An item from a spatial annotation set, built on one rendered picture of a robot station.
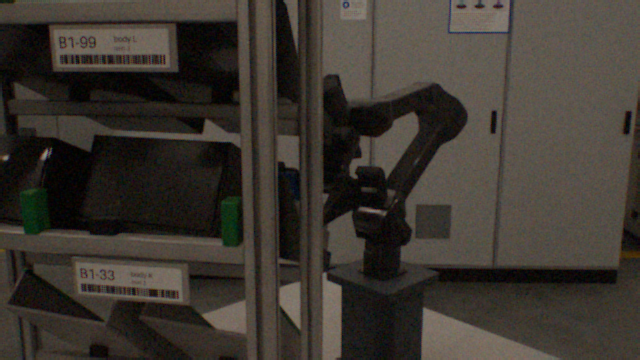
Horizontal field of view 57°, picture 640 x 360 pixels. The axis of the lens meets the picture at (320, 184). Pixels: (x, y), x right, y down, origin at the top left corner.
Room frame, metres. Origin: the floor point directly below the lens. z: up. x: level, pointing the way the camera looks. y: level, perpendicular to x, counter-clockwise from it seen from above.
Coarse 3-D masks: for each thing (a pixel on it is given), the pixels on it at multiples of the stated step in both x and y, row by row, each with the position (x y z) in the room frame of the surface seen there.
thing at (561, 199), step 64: (512, 0) 3.57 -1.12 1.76; (576, 0) 3.54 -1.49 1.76; (512, 64) 3.55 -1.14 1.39; (576, 64) 3.54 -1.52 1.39; (512, 128) 3.55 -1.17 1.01; (576, 128) 3.54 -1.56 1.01; (512, 192) 3.55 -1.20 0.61; (576, 192) 3.54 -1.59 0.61; (512, 256) 3.55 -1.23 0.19; (576, 256) 3.54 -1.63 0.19
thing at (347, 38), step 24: (288, 0) 3.59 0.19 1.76; (336, 0) 3.58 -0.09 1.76; (360, 0) 3.57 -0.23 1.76; (336, 24) 3.58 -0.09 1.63; (360, 24) 3.58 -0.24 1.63; (336, 48) 3.58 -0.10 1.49; (360, 48) 3.58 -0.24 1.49; (336, 72) 3.58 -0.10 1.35; (360, 72) 3.58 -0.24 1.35; (360, 96) 3.58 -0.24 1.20; (288, 144) 3.59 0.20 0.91; (360, 144) 3.58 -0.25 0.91; (336, 240) 3.58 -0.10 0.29; (360, 240) 3.58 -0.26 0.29; (336, 264) 3.59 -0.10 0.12
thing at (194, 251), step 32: (64, 0) 0.40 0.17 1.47; (96, 0) 0.39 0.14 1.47; (128, 0) 0.39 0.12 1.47; (160, 0) 0.38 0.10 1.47; (192, 0) 0.38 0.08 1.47; (224, 0) 0.38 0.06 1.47; (32, 256) 0.60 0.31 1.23; (64, 256) 0.59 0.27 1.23; (96, 256) 0.58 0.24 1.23; (128, 256) 0.39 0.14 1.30; (160, 256) 0.39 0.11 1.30; (192, 256) 0.38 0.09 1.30; (224, 256) 0.38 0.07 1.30
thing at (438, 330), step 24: (288, 288) 1.40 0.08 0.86; (336, 288) 1.40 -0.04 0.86; (216, 312) 1.25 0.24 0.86; (240, 312) 1.25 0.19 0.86; (288, 312) 1.25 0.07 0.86; (336, 312) 1.25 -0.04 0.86; (432, 312) 1.25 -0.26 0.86; (336, 336) 1.14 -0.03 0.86; (432, 336) 1.14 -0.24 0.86; (456, 336) 1.14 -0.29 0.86; (480, 336) 1.14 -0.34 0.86
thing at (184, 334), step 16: (160, 304) 0.56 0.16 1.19; (176, 304) 0.58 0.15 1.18; (144, 320) 0.53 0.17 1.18; (160, 320) 0.52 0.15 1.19; (176, 320) 0.58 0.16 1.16; (192, 320) 0.61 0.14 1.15; (288, 320) 0.55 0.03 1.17; (176, 336) 0.55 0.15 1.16; (192, 336) 0.53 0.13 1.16; (208, 336) 0.52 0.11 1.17; (224, 336) 0.50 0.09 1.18; (240, 336) 0.49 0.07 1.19; (288, 336) 0.55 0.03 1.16; (192, 352) 0.59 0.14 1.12; (208, 352) 0.57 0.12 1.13; (224, 352) 0.55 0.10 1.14; (240, 352) 0.54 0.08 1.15; (288, 352) 0.55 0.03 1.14
